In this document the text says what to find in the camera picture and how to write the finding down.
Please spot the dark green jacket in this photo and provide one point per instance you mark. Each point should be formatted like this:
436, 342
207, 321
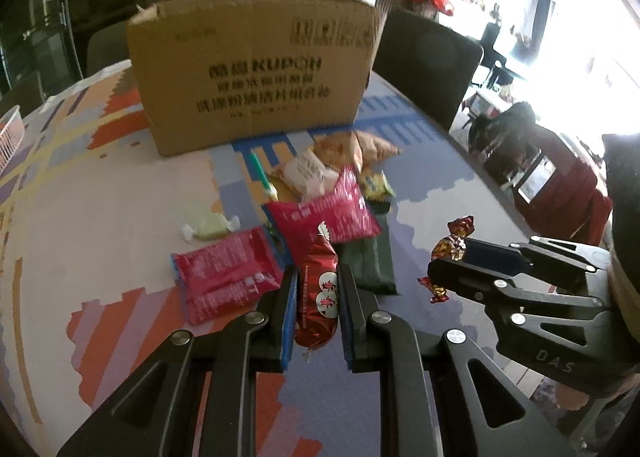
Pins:
500, 127

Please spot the large pink snack packet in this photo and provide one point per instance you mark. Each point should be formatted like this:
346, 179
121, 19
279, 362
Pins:
325, 212

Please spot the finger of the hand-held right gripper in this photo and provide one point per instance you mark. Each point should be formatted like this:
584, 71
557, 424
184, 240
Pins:
492, 257
452, 277

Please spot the small yellow-green snack packet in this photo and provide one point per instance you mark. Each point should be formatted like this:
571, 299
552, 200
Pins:
375, 184

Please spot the brown snack packet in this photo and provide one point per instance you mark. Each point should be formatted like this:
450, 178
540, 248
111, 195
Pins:
377, 147

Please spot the red gold candy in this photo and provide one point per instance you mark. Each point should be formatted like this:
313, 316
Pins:
450, 247

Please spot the pink snack packet blue edge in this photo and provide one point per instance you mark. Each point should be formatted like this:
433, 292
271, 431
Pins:
225, 272

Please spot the dark grey chair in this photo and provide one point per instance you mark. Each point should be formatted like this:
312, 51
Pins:
105, 52

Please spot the pale green candy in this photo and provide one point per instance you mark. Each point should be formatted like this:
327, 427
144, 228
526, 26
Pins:
207, 224

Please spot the cardboard box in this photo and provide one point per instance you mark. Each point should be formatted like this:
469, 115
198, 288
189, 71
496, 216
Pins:
250, 62

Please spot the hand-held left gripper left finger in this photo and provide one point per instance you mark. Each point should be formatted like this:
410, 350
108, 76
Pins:
289, 322

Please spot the pink white basket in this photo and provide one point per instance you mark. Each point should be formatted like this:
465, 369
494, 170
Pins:
10, 137

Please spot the red sausage snack packet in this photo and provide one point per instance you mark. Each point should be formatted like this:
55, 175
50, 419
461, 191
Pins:
320, 287

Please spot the printed table mat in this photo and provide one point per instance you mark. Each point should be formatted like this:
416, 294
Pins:
125, 187

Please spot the dark green snack packet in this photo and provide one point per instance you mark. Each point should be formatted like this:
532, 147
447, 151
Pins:
370, 262

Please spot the black chair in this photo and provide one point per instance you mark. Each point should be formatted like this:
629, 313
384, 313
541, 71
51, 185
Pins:
425, 62

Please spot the white pink snack packet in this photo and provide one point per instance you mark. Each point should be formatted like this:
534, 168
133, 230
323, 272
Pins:
305, 172

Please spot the wooden chair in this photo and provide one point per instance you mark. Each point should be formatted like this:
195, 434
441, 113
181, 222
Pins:
565, 187

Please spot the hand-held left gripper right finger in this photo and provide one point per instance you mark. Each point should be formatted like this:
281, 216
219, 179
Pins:
348, 332

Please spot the orange snack packet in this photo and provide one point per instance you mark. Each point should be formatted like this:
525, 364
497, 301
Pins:
335, 147

